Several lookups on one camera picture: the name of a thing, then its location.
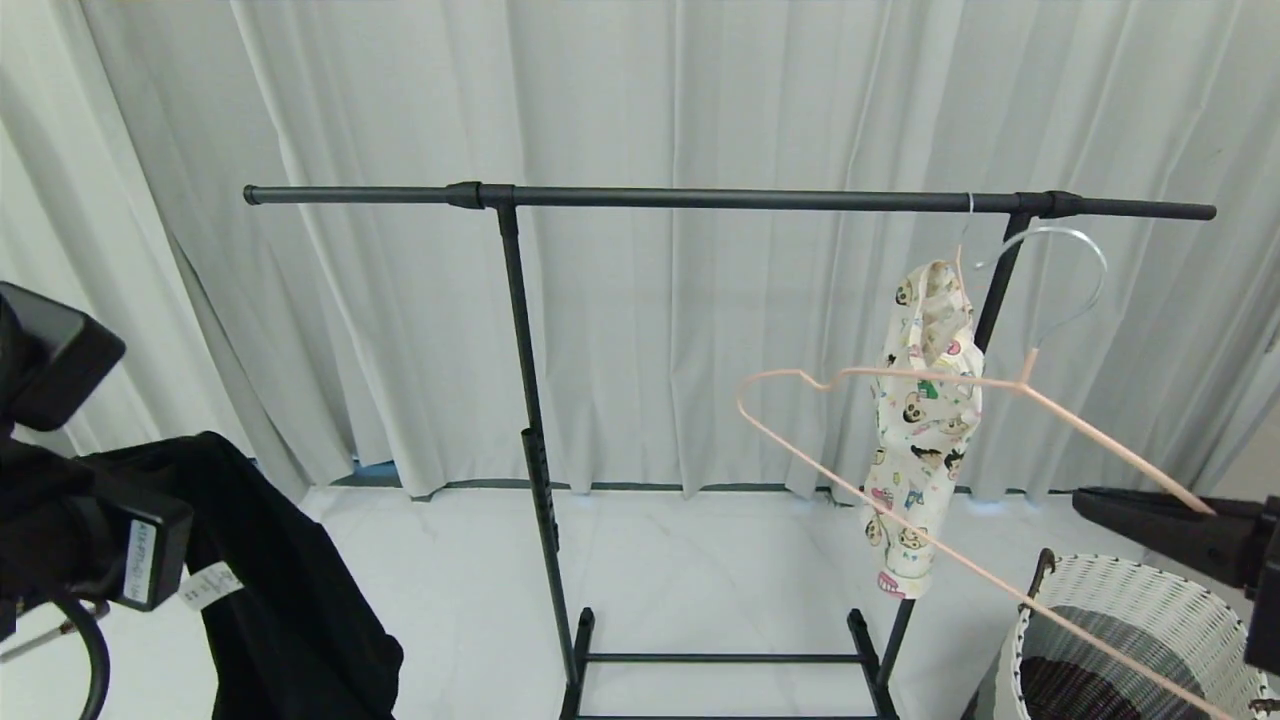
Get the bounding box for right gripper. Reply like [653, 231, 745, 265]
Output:
[1072, 487, 1280, 676]

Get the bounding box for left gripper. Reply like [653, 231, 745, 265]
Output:
[0, 440, 194, 613]

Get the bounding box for pink clothes hanger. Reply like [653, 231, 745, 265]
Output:
[737, 226, 1241, 720]
[953, 193, 978, 293]

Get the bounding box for black garment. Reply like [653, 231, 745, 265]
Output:
[75, 430, 404, 720]

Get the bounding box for cream printed shorts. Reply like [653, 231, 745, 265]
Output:
[862, 260, 986, 601]

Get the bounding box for white laundry basket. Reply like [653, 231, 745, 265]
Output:
[995, 548, 1271, 720]

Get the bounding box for black clothes rack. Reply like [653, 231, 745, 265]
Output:
[243, 182, 1218, 720]

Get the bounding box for white curtain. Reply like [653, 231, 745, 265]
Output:
[0, 0, 1280, 506]

